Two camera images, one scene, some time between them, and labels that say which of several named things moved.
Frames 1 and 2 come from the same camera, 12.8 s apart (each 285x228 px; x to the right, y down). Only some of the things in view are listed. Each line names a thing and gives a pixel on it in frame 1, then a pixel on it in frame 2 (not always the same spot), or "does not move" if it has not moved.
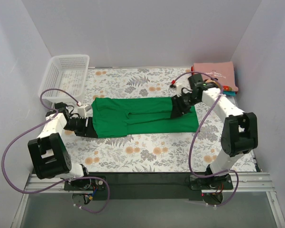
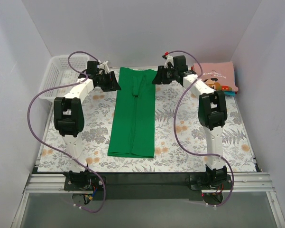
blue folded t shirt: x=229 y=93 does not move
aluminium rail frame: x=242 y=181 does not move
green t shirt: x=114 y=117 to x=132 y=130
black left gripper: x=86 y=126 to x=109 y=81
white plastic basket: x=67 y=72 does not move
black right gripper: x=180 y=106 to x=164 y=75
